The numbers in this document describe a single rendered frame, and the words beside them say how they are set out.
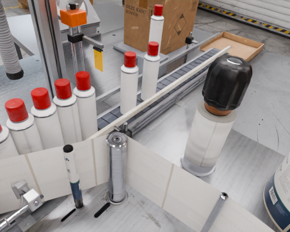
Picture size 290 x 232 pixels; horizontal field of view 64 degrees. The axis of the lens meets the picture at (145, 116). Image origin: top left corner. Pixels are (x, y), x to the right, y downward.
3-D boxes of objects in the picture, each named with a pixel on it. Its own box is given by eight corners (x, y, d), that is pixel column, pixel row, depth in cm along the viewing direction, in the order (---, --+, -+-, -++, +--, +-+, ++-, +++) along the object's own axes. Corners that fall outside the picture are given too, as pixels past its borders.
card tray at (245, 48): (243, 66, 120) (246, 59, 117) (199, 49, 131) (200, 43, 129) (261, 50, 138) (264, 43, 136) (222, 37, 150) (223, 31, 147)
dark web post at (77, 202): (78, 211, 49) (66, 153, 37) (73, 205, 50) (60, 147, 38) (85, 205, 50) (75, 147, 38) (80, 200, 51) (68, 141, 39)
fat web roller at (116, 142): (116, 209, 50) (117, 152, 38) (102, 196, 52) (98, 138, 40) (130, 195, 53) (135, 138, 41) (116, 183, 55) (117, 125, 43)
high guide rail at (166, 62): (10, 152, 51) (8, 147, 50) (7, 149, 52) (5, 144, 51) (219, 35, 118) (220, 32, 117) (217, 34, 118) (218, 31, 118)
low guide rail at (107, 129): (34, 185, 51) (32, 180, 50) (31, 182, 52) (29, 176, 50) (229, 49, 118) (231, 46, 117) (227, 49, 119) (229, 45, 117)
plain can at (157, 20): (154, 59, 97) (160, 8, 84) (144, 55, 100) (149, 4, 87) (161, 55, 101) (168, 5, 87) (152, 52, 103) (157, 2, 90)
